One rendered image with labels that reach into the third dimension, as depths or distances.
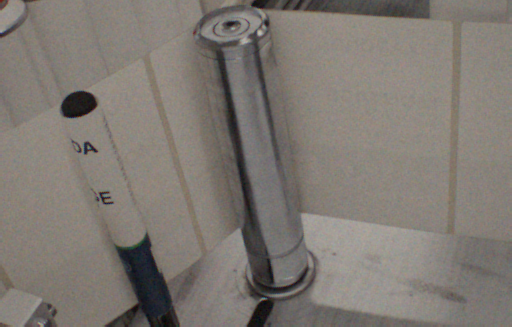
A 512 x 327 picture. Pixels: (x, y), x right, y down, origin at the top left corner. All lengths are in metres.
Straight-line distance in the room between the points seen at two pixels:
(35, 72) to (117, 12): 0.10
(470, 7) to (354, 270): 0.19
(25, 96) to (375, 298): 0.26
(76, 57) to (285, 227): 0.20
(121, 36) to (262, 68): 0.23
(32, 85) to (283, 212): 0.19
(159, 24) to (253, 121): 0.26
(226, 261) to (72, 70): 0.17
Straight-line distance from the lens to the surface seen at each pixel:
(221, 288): 0.48
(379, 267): 0.47
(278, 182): 0.40
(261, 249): 0.43
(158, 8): 0.61
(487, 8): 0.51
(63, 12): 0.51
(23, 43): 0.48
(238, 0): 0.70
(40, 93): 0.50
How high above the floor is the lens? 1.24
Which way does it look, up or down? 41 degrees down
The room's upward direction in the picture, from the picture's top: 11 degrees counter-clockwise
